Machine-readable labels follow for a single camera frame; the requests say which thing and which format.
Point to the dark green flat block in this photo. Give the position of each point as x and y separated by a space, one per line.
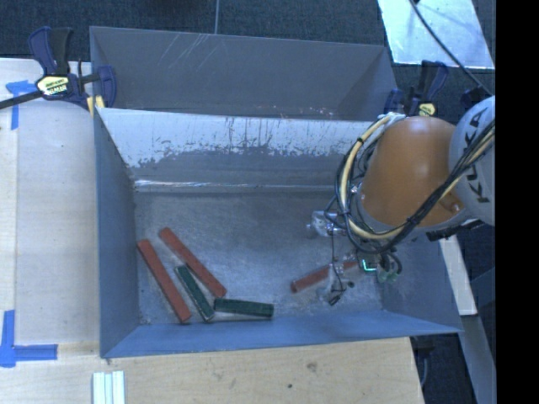
194 293
244 307

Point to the red-brown flat block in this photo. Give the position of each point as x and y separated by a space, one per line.
193 263
309 281
164 282

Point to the grey metal bin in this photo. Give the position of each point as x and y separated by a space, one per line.
252 225

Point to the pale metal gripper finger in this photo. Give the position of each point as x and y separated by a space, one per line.
339 292
337 269

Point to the pale wood board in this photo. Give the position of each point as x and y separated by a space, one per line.
57 225

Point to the black cylinder on white bracket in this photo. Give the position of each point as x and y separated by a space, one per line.
446 230

